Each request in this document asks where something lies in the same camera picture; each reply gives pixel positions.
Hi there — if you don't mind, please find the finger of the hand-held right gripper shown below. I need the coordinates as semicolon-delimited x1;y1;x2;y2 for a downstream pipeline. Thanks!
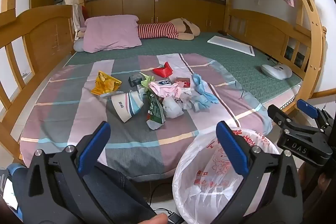
296;99;335;132
267;104;297;135

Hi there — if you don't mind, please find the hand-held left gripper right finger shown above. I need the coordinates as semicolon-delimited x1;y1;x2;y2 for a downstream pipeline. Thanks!
213;121;305;224

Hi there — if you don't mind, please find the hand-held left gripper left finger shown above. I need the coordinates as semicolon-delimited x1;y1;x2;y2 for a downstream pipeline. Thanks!
20;121;111;224

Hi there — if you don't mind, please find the white plastic bag red print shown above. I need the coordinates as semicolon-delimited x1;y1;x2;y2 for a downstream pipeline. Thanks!
172;128;280;224

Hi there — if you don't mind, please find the crushed white paper cup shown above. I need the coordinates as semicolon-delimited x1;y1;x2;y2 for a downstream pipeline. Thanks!
111;91;144;123

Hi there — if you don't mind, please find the yellow snack bag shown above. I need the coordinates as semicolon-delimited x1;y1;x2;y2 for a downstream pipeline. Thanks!
91;70;122;96

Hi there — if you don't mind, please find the clear plastic wrapper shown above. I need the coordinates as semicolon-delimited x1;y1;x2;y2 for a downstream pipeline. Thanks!
162;97;184;119

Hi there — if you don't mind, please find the green paper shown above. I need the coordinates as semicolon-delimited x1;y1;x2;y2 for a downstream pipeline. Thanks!
140;72;155;88

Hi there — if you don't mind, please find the pink plastic wrapper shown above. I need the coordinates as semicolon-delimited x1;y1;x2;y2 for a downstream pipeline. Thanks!
149;81;181;98

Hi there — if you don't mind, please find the person's left hand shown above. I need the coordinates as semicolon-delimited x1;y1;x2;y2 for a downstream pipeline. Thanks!
143;214;168;224

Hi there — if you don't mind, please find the checked pink grey blanket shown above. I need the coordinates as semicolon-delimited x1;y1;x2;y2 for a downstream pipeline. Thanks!
20;53;273;182

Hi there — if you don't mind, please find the white massager device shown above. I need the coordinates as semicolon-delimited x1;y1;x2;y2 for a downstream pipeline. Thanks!
261;64;293;80

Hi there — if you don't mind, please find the green mattress cover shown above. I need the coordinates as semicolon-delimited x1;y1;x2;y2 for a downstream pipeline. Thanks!
64;32;302;104

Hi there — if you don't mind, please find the crumpled white tissue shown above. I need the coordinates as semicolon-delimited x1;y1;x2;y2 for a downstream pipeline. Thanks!
181;88;200;111

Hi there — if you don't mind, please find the green snack bag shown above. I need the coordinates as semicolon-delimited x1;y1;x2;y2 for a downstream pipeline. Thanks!
146;89;166;130

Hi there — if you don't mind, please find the dark crumpled wrapper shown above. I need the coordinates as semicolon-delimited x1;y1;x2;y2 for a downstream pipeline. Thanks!
128;74;143;87

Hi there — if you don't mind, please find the blue plastic wrapper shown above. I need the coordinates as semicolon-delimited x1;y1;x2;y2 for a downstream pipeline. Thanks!
191;73;204;92

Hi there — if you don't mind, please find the white flat board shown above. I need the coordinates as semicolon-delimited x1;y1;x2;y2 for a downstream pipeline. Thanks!
207;35;255;57

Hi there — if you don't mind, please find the wooden bunk ladder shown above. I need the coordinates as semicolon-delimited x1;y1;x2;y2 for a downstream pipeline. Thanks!
282;0;327;77

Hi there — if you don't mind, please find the small red box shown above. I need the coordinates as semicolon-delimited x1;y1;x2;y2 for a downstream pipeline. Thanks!
175;76;191;88

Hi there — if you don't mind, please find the red plastic wrapper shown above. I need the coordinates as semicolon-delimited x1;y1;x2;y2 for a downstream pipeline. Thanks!
152;61;173;77

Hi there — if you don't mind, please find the pale grey cushion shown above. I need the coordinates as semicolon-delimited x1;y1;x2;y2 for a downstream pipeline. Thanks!
73;39;86;52

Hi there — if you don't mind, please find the pink pillow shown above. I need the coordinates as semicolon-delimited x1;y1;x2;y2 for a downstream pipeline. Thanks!
83;15;142;53

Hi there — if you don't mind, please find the white hanging cloth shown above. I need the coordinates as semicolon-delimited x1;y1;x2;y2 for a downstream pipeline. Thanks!
72;4;86;38

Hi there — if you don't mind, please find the striped plush doll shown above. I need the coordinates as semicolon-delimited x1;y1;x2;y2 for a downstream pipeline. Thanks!
138;18;201;41

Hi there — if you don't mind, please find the black floor cable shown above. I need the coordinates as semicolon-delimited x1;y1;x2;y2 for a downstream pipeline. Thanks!
148;182;184;224

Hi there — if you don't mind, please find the wooden bunk bed frame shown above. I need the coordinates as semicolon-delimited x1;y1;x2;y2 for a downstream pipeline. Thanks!
0;0;336;161

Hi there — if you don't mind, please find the wooden wall cabinet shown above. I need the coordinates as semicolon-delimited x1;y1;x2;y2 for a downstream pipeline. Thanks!
87;0;226;33

